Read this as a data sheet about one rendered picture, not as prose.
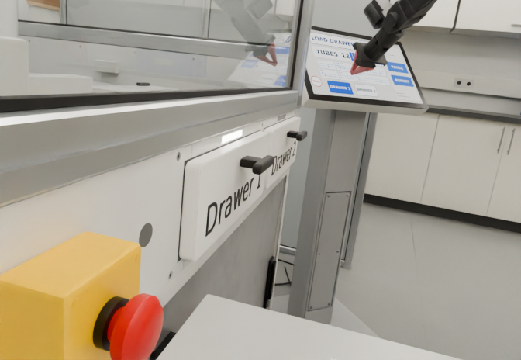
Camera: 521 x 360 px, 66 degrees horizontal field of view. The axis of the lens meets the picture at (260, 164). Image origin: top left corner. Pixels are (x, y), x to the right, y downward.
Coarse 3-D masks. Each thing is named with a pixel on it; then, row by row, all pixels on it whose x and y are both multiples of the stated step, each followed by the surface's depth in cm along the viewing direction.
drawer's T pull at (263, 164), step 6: (246, 156) 55; (270, 156) 56; (240, 162) 53; (246, 162) 53; (252, 162) 53; (258, 162) 51; (264, 162) 52; (270, 162) 55; (252, 168) 50; (258, 168) 50; (264, 168) 52; (258, 174) 50
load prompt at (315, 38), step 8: (312, 32) 136; (312, 40) 134; (320, 40) 136; (328, 40) 137; (336, 40) 139; (344, 40) 141; (352, 40) 143; (360, 40) 145; (344, 48) 139; (352, 48) 141
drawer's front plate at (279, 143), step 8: (288, 120) 88; (296, 120) 92; (272, 128) 72; (280, 128) 75; (288, 128) 84; (296, 128) 94; (272, 136) 70; (280, 136) 77; (272, 144) 71; (280, 144) 78; (288, 144) 87; (296, 144) 98; (272, 152) 72; (280, 152) 79; (288, 152) 89; (280, 160) 81; (288, 160) 91; (280, 168) 82; (264, 176) 72; (272, 176) 76; (264, 184) 72
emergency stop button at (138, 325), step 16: (128, 304) 22; (144, 304) 22; (112, 320) 22; (128, 320) 21; (144, 320) 22; (160, 320) 23; (112, 336) 21; (128, 336) 21; (144, 336) 22; (112, 352) 21; (128, 352) 21; (144, 352) 22
